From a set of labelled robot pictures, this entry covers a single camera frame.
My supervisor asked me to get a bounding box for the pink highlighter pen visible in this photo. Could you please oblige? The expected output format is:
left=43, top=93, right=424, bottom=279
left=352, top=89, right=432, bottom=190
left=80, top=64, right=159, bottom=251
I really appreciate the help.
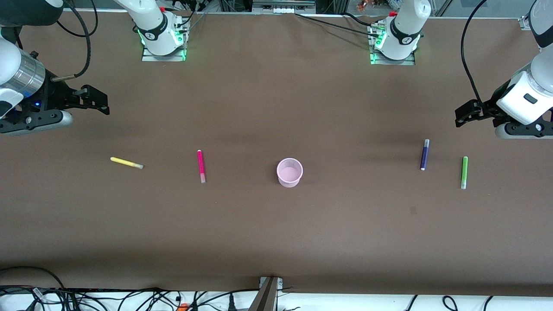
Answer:
left=197, top=149, right=207, bottom=184

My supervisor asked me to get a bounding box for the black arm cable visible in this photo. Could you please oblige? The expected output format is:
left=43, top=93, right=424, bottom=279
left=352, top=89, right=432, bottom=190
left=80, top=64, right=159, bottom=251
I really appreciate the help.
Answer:
left=460, top=0, right=502, bottom=104
left=55, top=0, right=99, bottom=82

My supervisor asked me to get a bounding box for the aluminium frame rail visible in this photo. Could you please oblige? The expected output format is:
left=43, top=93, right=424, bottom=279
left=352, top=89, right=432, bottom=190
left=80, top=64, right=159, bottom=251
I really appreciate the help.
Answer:
left=252, top=0, right=316, bottom=14

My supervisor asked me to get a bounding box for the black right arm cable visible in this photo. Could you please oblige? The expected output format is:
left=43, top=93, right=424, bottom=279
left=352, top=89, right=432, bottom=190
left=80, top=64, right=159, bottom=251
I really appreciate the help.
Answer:
left=55, top=0, right=99, bottom=82

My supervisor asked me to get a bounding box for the metal table edge bracket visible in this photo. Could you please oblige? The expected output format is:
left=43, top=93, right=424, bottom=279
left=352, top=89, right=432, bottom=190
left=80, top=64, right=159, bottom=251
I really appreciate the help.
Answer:
left=248, top=276, right=284, bottom=311

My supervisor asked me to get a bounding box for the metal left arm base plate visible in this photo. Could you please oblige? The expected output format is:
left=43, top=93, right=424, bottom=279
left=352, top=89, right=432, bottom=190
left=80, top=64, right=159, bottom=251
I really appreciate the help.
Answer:
left=370, top=47, right=416, bottom=66

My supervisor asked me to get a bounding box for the black looped floor cable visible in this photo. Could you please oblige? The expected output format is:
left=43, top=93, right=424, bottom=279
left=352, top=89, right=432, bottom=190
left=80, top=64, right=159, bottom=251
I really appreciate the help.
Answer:
left=0, top=266, right=66, bottom=290

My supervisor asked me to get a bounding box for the pink mesh pen holder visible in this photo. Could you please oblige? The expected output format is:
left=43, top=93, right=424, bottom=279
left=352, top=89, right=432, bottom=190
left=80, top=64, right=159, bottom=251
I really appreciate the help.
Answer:
left=276, top=158, right=304, bottom=188

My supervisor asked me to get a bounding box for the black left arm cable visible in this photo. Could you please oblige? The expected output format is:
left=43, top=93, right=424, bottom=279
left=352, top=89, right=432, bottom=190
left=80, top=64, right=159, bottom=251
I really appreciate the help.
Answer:
left=460, top=0, right=502, bottom=104

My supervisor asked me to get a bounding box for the black cable on table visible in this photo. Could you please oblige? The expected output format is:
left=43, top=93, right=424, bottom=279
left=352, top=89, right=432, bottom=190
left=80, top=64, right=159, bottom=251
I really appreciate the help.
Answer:
left=295, top=13, right=381, bottom=37

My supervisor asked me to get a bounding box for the yellow highlighter pen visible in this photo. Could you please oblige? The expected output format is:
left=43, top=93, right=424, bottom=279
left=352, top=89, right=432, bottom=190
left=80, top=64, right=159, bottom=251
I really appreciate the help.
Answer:
left=110, top=156, right=144, bottom=169

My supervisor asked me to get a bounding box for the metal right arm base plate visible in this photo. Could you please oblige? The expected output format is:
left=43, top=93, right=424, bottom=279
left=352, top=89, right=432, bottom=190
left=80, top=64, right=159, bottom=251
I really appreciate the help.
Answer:
left=142, top=42, right=187, bottom=62

